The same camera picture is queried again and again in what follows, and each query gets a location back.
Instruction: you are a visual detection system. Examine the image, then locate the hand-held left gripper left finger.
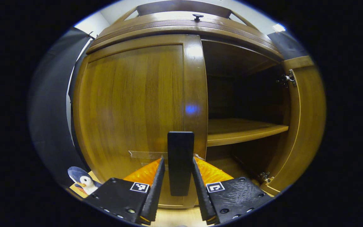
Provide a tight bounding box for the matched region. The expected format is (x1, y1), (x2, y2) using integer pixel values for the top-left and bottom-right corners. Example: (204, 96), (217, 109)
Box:
(84, 155), (166, 226)

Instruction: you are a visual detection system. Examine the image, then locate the wooden drawer with black knob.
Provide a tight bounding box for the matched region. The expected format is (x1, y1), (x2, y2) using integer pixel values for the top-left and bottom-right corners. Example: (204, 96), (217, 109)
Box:
(87, 11), (284, 60)

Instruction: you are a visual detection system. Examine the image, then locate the wooden inner shelf board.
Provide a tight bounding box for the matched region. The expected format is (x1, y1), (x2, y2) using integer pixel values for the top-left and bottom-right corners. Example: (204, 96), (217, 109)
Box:
(207, 118), (289, 147)

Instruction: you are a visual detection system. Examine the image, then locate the wooden cabinet door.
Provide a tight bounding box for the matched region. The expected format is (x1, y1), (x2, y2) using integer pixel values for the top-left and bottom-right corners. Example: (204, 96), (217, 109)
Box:
(73, 34), (209, 209)
(260, 56), (327, 196)

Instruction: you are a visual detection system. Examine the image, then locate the wooden double-door shoe cabinet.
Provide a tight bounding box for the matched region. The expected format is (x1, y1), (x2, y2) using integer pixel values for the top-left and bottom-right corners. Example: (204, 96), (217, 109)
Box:
(73, 0), (327, 210)

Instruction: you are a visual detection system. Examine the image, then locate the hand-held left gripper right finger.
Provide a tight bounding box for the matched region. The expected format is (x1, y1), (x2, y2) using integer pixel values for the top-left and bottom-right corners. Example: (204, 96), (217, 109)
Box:
(192, 157), (273, 225)

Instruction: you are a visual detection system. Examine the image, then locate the penguin plush toy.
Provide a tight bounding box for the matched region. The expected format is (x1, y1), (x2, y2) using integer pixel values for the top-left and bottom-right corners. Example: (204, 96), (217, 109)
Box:
(67, 166), (101, 195)

